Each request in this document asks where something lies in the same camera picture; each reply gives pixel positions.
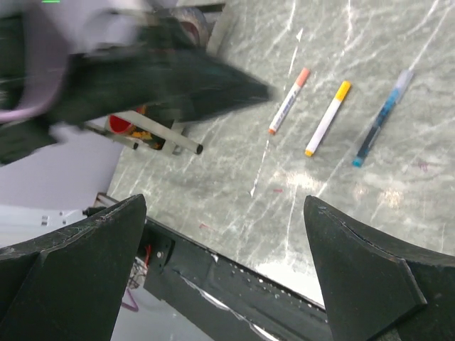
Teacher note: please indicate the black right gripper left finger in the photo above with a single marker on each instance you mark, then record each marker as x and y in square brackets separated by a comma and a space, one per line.
[68, 284]

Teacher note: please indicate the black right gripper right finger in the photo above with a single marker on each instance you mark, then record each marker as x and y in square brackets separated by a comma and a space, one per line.
[373, 282]

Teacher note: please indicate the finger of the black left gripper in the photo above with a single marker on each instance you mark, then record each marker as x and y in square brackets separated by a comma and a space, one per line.
[217, 88]

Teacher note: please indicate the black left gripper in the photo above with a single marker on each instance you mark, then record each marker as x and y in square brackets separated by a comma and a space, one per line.
[73, 66]

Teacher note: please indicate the white orange pen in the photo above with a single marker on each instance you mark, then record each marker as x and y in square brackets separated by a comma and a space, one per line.
[288, 102]

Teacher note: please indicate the blue pen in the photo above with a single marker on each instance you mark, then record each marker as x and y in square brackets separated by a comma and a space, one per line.
[393, 98]

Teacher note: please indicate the white bowl brown rim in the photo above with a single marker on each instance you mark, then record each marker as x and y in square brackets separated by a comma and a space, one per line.
[193, 21]

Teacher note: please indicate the metal dish rack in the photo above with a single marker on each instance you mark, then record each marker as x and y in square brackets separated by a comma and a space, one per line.
[218, 18]

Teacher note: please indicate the red mug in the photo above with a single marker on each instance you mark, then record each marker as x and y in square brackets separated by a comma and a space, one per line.
[122, 127]

